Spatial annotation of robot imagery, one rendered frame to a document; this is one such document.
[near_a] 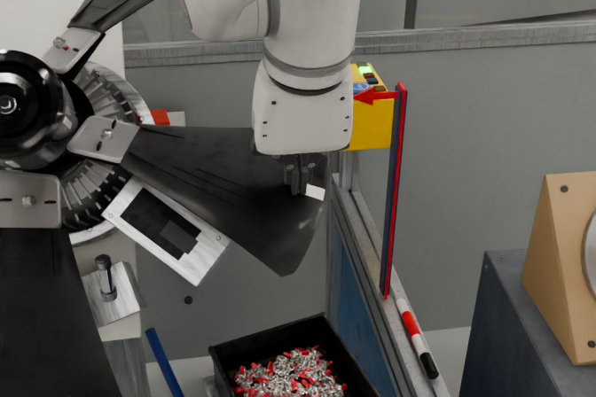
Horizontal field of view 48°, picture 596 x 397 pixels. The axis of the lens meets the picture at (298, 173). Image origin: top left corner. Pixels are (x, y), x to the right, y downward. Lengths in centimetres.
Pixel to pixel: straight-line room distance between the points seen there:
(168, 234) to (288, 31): 38
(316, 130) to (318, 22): 15
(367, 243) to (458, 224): 83
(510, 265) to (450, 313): 114
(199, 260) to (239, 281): 101
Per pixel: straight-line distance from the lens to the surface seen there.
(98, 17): 81
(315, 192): 77
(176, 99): 157
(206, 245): 86
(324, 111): 66
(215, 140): 81
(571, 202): 87
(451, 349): 217
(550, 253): 87
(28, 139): 75
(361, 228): 114
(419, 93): 166
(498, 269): 97
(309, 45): 58
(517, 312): 92
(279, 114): 66
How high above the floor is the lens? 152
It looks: 31 degrees down
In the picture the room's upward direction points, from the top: straight up
